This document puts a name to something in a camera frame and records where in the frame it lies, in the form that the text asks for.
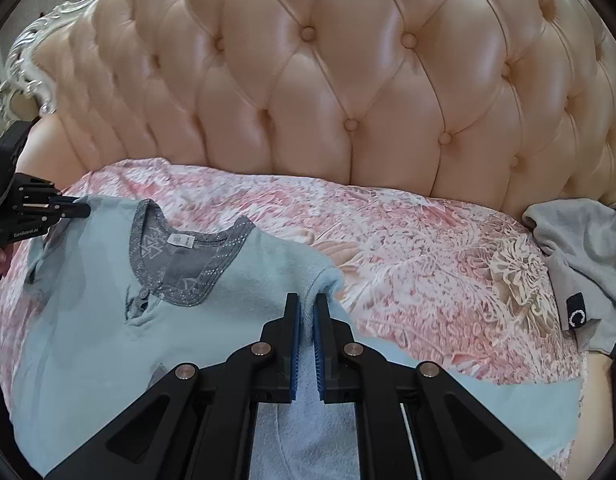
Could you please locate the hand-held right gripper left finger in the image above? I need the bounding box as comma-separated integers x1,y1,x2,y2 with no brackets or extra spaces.
43,292,303,480

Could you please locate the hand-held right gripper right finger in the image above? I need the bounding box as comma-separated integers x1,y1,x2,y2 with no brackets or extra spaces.
313,292,563,480

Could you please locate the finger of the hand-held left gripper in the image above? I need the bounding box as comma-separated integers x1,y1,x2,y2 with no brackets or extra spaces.
49,196,92,220

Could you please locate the light blue shirt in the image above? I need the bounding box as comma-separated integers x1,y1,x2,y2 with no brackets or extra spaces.
10,197,583,480

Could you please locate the pink floral blanket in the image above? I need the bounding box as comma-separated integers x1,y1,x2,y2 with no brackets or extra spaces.
0,157,588,480

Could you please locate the grey garment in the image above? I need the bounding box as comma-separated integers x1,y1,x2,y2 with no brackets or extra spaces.
522,201,616,353

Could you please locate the beige tufted leather sofa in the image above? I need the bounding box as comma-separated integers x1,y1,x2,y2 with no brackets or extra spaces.
3,0,616,480

